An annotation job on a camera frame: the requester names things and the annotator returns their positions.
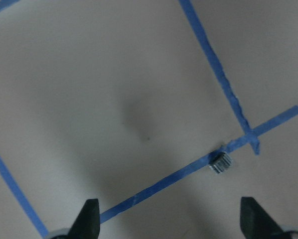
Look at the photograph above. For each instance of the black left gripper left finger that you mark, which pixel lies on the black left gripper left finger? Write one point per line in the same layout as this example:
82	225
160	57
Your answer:
87	223

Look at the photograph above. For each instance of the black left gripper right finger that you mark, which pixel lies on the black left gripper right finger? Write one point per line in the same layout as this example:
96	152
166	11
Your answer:
256	223

